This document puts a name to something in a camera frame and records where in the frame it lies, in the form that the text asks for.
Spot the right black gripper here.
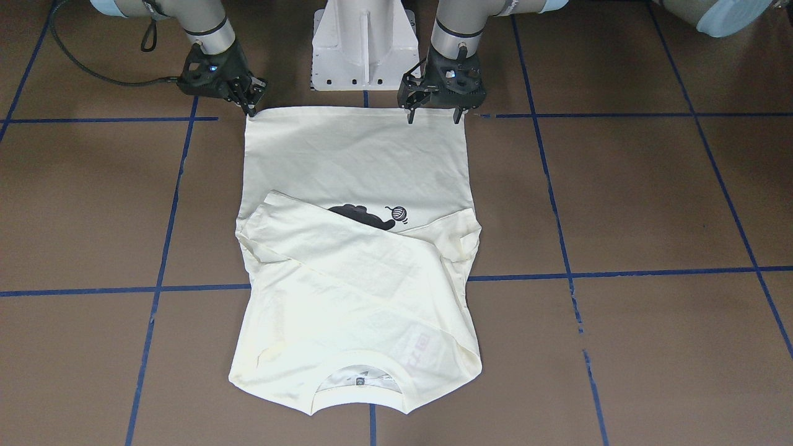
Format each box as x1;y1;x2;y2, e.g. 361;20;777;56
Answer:
177;42;268;118

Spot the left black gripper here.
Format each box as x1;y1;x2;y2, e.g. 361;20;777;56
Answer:
399;45;487;125

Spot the cream long-sleeve printed shirt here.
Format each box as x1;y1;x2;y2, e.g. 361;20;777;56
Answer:
229;107;483;415

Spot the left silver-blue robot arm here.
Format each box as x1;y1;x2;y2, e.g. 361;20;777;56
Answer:
468;1;770;119

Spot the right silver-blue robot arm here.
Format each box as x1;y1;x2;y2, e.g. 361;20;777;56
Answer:
91;1;266;118

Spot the white pedestal column with base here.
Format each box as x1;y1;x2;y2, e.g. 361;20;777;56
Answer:
310;1;420;91

